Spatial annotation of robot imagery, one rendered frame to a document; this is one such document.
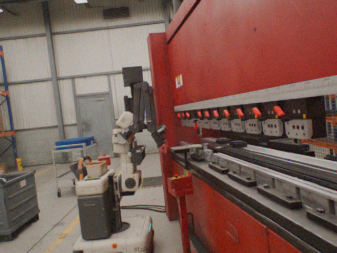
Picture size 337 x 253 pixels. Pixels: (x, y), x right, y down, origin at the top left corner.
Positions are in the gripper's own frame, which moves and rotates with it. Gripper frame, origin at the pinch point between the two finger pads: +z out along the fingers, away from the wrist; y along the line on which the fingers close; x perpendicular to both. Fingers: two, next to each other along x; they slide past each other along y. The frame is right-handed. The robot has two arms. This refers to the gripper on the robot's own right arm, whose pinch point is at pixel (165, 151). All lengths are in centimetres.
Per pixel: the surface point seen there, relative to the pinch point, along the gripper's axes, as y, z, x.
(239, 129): -80, 5, -53
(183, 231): -18, 62, 22
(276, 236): -131, 44, -34
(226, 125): -60, 2, -50
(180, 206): -18.3, 43.5, 12.4
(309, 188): -137, 31, -55
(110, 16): 728, -401, -17
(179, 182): -25.5, 23.9, 1.4
